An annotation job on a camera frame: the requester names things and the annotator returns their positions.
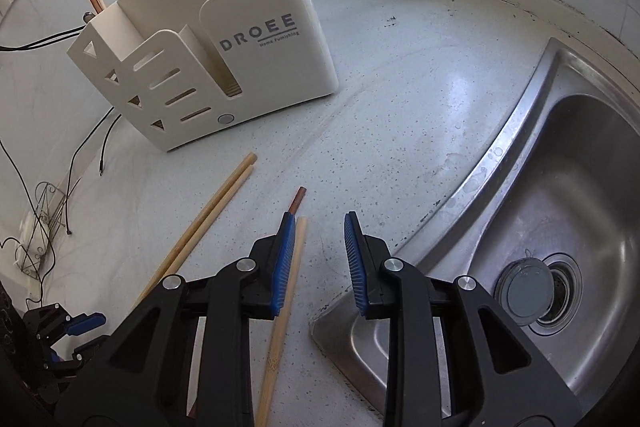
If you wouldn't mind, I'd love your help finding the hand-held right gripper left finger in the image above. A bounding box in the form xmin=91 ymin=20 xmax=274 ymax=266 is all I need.
xmin=54 ymin=212 xmax=301 ymax=427

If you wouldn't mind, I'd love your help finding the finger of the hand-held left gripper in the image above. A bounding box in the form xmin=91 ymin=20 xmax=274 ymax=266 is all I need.
xmin=25 ymin=304 xmax=107 ymax=342
xmin=42 ymin=336 xmax=110 ymax=378

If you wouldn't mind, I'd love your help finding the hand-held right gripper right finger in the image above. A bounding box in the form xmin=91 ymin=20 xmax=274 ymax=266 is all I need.
xmin=342 ymin=211 xmax=583 ymax=427

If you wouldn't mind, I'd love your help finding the light bamboo chopstick pair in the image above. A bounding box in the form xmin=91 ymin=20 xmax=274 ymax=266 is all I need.
xmin=132 ymin=152 xmax=257 ymax=308

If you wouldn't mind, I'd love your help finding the cream plastic utensil holder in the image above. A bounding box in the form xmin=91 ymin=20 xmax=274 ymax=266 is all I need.
xmin=67 ymin=0 xmax=339 ymax=152

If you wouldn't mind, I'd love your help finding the sink drain strainer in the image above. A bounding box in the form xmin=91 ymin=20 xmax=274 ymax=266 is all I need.
xmin=494 ymin=253 xmax=584 ymax=339

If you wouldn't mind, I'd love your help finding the stainless steel sink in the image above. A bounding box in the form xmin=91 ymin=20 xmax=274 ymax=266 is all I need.
xmin=310 ymin=38 xmax=640 ymax=427

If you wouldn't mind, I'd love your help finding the metal wire cup rack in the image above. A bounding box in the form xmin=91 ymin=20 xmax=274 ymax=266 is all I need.
xmin=14 ymin=181 xmax=84 ymax=279

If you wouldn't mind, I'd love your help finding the black cable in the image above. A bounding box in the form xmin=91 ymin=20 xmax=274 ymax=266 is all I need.
xmin=65 ymin=113 xmax=122 ymax=236
xmin=0 ymin=24 xmax=124 ymax=178
xmin=0 ymin=141 xmax=57 ymax=300

